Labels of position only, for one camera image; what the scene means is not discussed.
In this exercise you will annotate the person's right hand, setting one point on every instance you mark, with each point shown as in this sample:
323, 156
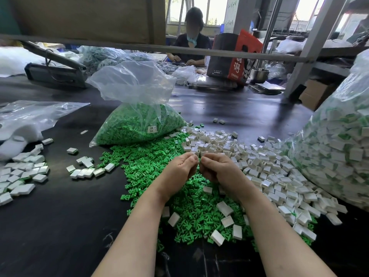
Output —
230, 173

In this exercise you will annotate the person's left hand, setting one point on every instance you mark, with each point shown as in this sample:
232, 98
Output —
176, 174

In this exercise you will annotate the pile of green parts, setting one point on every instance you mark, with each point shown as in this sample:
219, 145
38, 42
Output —
134, 161

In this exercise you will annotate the pile of white plastic caps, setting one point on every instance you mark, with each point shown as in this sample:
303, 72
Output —
288, 174

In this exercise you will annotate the pile of assembled white pieces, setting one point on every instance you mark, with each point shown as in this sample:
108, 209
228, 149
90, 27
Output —
24, 174

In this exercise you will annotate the person's left forearm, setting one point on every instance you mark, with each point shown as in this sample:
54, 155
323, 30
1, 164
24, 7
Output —
135, 246

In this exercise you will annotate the person's right forearm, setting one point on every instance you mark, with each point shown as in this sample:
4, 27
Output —
288, 246

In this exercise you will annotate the bag of green clips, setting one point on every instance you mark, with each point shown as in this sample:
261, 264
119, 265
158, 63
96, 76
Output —
141, 122

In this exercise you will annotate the large bag of white caps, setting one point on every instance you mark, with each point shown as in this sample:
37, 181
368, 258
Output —
345, 142

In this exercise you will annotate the clear bag of pale parts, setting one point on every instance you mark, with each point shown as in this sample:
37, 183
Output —
107, 57

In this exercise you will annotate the white paper sheets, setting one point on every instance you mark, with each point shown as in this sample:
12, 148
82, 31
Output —
268, 87

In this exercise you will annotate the crumpled white plastic bag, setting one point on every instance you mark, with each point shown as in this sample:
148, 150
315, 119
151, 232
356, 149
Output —
185, 75

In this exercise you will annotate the metal bowl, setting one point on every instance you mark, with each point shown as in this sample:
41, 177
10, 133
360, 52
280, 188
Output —
260, 75

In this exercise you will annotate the black and red box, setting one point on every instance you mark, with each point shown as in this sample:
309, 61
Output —
232, 60

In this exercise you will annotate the cardboard box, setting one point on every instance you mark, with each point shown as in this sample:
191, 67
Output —
318, 95

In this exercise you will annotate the black table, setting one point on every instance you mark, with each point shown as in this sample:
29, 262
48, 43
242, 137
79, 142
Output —
57, 234

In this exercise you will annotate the white bags on shelf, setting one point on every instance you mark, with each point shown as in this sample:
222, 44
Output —
312, 44

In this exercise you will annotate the empty clear plastic bag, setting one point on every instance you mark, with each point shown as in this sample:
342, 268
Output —
34, 114

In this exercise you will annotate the brown board panel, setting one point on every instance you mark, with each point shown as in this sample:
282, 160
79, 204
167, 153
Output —
80, 18

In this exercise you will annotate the white plastic sheet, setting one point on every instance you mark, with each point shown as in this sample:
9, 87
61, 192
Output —
17, 60

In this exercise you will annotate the grey metal shelf frame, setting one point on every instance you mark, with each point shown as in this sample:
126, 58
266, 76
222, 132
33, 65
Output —
115, 46

